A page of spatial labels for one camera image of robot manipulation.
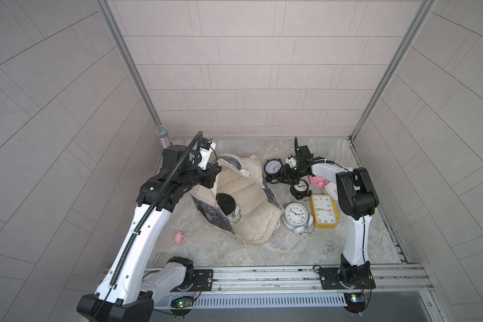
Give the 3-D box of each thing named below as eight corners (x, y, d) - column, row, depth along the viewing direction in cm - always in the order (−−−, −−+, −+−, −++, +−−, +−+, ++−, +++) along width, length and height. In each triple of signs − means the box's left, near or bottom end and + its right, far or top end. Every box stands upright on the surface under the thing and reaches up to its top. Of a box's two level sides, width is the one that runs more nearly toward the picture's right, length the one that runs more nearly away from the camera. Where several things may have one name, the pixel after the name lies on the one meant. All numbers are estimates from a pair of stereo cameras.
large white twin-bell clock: (295, 239, 82) (296, 236, 79) (276, 216, 88) (277, 213, 85) (314, 222, 86) (317, 219, 83) (295, 202, 92) (297, 198, 89)
